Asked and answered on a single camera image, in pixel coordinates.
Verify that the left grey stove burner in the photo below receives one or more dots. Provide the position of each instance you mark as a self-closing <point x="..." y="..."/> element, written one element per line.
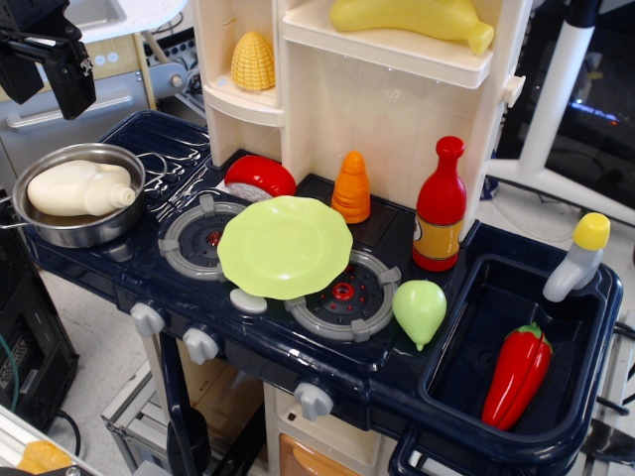
<point x="190" y="245"/>

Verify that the right grey stove burner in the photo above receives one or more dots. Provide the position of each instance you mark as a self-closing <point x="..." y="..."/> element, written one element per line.
<point x="356" y="305"/>

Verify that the navy toy kitchen counter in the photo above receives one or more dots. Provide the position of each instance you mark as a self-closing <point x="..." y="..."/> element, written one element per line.
<point x="473" y="367"/>

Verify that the grey toy dishwasher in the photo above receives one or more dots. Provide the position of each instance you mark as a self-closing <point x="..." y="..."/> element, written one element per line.
<point x="37" y="127"/>

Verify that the orange toy carrot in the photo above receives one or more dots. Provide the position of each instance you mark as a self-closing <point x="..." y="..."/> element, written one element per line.
<point x="351" y="193"/>

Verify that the yellow toy banana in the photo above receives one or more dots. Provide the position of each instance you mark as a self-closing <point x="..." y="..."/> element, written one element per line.
<point x="442" y="20"/>

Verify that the light green toy plate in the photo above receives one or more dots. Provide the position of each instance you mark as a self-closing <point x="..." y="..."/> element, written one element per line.
<point x="285" y="247"/>

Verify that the grey yellow toy faucet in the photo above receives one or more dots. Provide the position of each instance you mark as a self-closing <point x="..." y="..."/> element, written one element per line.
<point x="588" y="240"/>

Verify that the yellow toy corn cob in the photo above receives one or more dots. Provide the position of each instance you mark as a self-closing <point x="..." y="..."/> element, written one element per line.
<point x="253" y="63"/>

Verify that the red toy ketchup bottle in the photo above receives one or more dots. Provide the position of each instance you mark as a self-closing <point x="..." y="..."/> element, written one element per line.
<point x="440" y="210"/>

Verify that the grey stove knob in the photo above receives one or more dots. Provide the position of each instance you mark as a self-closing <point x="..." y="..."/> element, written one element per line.
<point x="313" y="400"/>
<point x="146" y="319"/>
<point x="201" y="346"/>

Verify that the grey oval stove button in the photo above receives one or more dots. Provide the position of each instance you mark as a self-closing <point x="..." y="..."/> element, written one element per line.
<point x="247" y="303"/>

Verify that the steel toy pot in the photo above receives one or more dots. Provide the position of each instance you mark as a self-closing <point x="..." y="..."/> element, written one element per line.
<point x="85" y="230"/>

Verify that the cream toy chicken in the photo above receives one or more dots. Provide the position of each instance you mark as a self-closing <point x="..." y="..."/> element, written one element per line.
<point x="81" y="187"/>

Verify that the middle grey stove knob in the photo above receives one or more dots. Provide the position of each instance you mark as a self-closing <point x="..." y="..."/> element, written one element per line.
<point x="201" y="346"/>

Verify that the left grey stove knob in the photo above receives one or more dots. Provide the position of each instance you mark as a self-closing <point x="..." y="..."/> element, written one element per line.
<point x="146" y="319"/>

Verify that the black computer case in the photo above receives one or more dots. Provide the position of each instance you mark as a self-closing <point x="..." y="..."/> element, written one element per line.
<point x="38" y="361"/>

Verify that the red toy chili pepper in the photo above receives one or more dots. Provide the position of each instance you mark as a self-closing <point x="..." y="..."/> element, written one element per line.
<point x="521" y="368"/>

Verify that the white stand leg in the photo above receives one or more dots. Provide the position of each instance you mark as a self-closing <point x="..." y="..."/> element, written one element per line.
<point x="530" y="171"/>

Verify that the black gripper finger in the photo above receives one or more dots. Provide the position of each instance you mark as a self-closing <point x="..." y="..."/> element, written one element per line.
<point x="20" y="78"/>
<point x="69" y="71"/>

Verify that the right grey stove knob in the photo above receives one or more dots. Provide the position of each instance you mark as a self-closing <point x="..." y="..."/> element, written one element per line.
<point x="313" y="400"/>

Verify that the green toy pear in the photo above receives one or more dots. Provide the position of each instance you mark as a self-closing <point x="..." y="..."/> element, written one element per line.
<point x="420" y="307"/>

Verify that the grey stove burner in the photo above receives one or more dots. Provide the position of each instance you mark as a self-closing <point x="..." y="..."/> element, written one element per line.
<point x="190" y="245"/>
<point x="356" y="305"/>

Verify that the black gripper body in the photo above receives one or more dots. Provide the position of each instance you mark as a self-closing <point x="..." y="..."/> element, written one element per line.
<point x="39" y="30"/>

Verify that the cream toy kitchen shelf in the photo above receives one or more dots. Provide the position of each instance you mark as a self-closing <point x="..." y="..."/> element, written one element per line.
<point x="388" y="94"/>

